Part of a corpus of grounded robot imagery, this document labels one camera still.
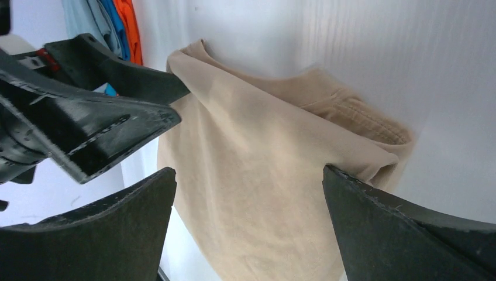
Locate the folded grey-blue t shirt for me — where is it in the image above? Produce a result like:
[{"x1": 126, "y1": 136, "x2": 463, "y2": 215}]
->
[{"x1": 61, "y1": 0, "x2": 123, "y2": 57}]

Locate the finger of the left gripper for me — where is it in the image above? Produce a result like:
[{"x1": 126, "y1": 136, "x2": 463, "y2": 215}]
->
[
  {"x1": 1, "y1": 58, "x2": 181, "y2": 183},
  {"x1": 44, "y1": 33, "x2": 190, "y2": 105}
]

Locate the folded orange t shirt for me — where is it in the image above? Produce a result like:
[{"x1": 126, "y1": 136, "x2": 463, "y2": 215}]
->
[{"x1": 113, "y1": 0, "x2": 143, "y2": 66}]

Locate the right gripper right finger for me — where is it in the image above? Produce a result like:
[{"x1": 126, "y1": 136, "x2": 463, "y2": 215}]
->
[{"x1": 322, "y1": 165, "x2": 495, "y2": 280}]

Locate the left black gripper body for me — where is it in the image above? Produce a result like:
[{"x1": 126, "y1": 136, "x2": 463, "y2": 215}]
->
[{"x1": 0, "y1": 50, "x2": 76, "y2": 212}]

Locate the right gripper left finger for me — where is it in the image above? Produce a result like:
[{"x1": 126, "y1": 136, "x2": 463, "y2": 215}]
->
[{"x1": 1, "y1": 167, "x2": 177, "y2": 280}]

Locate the beige t shirt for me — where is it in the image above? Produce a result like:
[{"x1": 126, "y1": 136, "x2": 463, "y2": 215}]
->
[{"x1": 157, "y1": 40, "x2": 415, "y2": 280}]

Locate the folded bright blue t shirt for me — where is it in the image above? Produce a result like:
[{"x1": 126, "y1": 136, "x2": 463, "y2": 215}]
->
[{"x1": 98, "y1": 0, "x2": 132, "y2": 98}]

